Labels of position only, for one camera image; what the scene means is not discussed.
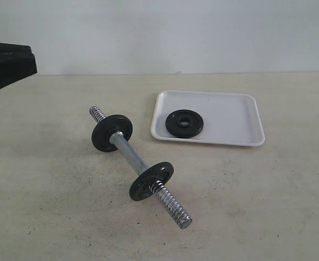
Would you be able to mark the white plastic tray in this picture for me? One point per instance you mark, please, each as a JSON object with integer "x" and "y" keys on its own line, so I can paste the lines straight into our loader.
{"x": 229, "y": 119}

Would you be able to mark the chrome threaded dumbbell bar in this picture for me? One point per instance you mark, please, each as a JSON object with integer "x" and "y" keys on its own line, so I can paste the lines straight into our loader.
{"x": 165, "y": 197}

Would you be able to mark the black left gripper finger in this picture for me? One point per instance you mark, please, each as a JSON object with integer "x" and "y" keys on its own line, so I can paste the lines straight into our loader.
{"x": 15, "y": 67}
{"x": 12, "y": 51}

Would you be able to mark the black weight plate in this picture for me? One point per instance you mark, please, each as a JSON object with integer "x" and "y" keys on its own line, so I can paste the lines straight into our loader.
{"x": 184, "y": 123}
{"x": 140, "y": 189}

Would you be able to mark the black weight plate end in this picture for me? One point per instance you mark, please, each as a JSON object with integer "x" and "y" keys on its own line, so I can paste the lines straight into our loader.
{"x": 107, "y": 127}

